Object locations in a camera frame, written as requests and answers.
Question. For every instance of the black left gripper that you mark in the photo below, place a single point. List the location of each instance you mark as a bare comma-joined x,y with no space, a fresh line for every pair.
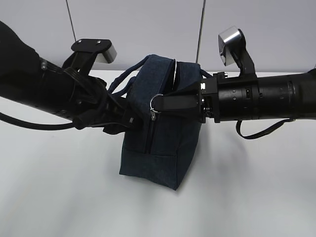
114,114

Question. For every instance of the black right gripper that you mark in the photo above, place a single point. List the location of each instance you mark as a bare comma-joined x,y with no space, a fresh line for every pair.
223,99

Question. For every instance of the navy blue lunch bag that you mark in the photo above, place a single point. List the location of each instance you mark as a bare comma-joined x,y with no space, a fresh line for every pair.
163,149

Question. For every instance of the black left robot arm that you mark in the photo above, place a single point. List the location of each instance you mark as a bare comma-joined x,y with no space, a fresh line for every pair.
68,92

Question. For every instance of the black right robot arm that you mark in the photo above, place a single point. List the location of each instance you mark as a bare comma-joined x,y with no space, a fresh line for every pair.
281,97

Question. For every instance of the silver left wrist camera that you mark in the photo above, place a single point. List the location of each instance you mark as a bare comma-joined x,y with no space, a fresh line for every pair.
88,51

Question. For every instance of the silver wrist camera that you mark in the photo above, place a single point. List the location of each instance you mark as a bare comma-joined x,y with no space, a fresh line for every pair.
232,49
88,51

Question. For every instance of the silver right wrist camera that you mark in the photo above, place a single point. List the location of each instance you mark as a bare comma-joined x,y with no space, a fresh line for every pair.
232,49

